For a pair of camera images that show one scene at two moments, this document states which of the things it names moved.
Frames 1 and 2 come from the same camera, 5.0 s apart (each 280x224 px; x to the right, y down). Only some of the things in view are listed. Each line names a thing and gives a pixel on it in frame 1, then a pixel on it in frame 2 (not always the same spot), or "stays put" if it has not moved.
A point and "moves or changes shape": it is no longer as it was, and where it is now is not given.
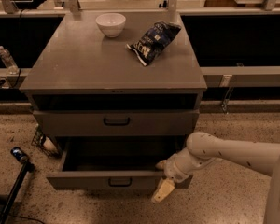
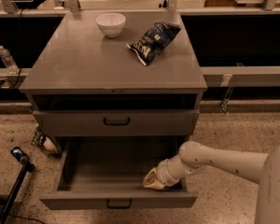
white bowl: (111, 24) stays put
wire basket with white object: (44, 143) stays put
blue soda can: (19, 154) stays put
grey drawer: (114, 163) moves or changes shape
